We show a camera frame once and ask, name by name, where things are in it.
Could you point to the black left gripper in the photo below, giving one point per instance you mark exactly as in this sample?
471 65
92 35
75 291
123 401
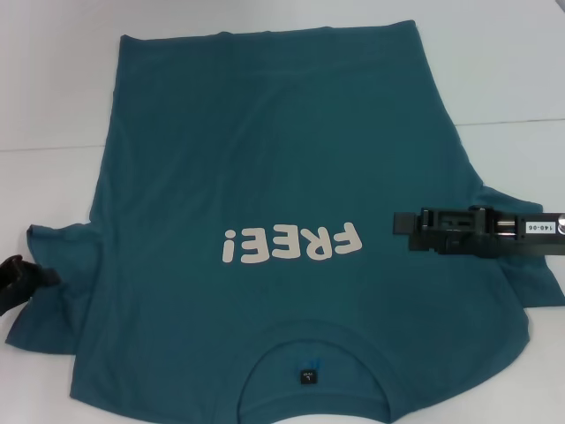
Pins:
15 282

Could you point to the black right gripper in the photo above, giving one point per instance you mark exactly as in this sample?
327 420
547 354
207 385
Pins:
476 245

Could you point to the teal t-shirt with FREE print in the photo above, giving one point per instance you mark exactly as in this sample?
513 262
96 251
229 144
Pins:
282 154

